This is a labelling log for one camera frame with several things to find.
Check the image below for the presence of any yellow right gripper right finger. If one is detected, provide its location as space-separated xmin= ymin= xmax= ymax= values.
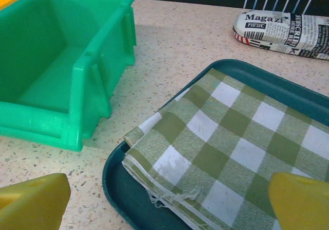
xmin=267 ymin=172 xmax=329 ymax=230

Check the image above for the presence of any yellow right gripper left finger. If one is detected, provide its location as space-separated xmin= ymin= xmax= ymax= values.
xmin=0 ymin=172 xmax=71 ymax=230

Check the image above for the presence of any checkered cloth tray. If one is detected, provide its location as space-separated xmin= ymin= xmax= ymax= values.
xmin=102 ymin=59 xmax=329 ymax=230

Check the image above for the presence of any green white checked cloth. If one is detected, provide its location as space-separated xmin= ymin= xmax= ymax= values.
xmin=122 ymin=67 xmax=329 ymax=230

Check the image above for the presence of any green plastic bin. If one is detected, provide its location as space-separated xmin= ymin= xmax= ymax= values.
xmin=0 ymin=0 xmax=137 ymax=152

